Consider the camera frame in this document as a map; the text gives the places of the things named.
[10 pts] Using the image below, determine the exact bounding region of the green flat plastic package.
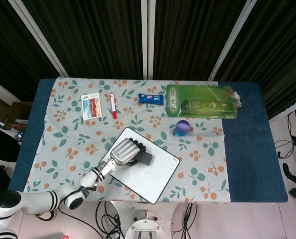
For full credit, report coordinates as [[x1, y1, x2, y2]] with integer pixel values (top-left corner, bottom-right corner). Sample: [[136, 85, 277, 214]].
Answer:
[[165, 84, 238, 120]]

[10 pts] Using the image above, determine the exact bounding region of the blue felt table cover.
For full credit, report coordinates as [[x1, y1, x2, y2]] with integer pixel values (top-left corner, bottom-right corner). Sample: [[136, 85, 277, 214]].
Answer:
[[8, 78, 289, 204]]

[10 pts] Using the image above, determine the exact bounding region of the blue snack packet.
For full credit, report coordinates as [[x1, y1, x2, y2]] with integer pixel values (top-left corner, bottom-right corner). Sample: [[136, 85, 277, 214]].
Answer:
[[137, 93, 165, 106]]

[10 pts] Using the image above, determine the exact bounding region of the red white card pack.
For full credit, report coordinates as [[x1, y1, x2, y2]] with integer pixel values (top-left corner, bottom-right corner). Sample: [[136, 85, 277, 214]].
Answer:
[[81, 93, 103, 121]]

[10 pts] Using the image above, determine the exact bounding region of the blue round cup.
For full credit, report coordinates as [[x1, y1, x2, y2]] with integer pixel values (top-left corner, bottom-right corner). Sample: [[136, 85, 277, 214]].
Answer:
[[172, 126, 195, 138]]

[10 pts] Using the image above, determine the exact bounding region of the black floor cable bundle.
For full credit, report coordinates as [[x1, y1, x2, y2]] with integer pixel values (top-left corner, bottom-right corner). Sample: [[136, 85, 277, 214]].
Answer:
[[95, 201, 125, 239], [273, 140, 292, 159], [171, 203, 199, 239]]

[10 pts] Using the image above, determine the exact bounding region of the white whiteboard black rim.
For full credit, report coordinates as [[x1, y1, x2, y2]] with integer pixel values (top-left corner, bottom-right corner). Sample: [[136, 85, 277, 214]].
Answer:
[[98, 127, 181, 205]]

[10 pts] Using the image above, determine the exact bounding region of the floral patterned tablecloth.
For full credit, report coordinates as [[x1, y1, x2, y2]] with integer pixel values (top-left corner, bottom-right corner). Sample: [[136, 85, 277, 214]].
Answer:
[[21, 77, 232, 204]]

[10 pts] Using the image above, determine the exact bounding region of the white frame post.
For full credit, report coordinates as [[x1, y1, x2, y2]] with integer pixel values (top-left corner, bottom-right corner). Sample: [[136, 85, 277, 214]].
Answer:
[[207, 0, 258, 82], [140, 0, 156, 80], [8, 0, 69, 78]]

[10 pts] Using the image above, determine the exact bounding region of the dark green curtain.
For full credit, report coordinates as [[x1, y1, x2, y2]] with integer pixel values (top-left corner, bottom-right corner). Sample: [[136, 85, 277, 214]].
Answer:
[[216, 0, 296, 118], [152, 0, 248, 82], [0, 0, 62, 102], [22, 0, 145, 80]]

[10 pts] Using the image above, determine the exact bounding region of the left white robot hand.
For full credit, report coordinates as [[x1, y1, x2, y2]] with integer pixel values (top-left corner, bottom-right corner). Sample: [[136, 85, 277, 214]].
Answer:
[[109, 137, 147, 167]]

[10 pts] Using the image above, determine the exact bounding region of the brown cardboard box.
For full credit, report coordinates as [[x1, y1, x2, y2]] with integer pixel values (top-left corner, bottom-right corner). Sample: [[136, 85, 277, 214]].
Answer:
[[4, 101, 34, 131]]

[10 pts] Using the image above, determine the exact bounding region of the green long box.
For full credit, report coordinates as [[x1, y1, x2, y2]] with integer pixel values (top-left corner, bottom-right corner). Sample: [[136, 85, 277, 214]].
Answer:
[[180, 100, 237, 118]]

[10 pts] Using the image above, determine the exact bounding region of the red white marker pen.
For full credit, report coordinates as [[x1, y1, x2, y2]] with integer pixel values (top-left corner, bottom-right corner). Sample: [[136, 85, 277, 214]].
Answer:
[[110, 92, 118, 120]]

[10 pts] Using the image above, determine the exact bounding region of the black white sneaker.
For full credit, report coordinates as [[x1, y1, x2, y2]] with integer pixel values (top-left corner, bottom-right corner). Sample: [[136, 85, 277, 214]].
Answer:
[[36, 211, 57, 222]]

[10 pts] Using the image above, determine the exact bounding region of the purple ball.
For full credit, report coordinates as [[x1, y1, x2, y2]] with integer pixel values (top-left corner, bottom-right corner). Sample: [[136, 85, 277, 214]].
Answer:
[[176, 119, 192, 134]]

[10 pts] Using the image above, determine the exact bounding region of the person in dark clothes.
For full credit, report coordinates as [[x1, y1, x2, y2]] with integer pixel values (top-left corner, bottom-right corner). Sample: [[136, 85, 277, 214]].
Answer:
[[0, 109, 22, 196]]

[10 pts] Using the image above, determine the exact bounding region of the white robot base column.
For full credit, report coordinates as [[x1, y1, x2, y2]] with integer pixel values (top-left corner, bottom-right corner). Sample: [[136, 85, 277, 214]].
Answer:
[[124, 210, 170, 239]]

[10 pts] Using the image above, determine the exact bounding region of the grey eraser block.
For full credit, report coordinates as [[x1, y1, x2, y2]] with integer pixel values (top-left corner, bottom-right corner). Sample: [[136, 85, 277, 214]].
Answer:
[[135, 151, 154, 166]]

